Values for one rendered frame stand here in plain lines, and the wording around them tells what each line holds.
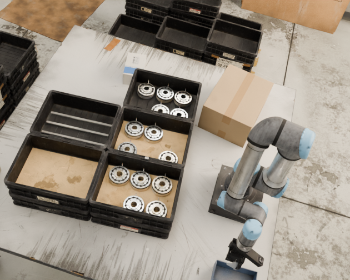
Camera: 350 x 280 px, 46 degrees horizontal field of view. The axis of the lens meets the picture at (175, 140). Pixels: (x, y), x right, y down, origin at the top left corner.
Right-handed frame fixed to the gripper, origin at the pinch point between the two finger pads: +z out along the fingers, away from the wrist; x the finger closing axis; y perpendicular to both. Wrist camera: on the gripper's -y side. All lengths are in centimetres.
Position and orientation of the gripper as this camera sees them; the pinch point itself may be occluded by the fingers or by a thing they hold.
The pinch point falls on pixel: (236, 266)
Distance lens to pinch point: 207.1
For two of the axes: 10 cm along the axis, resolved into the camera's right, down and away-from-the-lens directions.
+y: -9.4, -3.2, 0.9
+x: -2.9, 6.6, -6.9
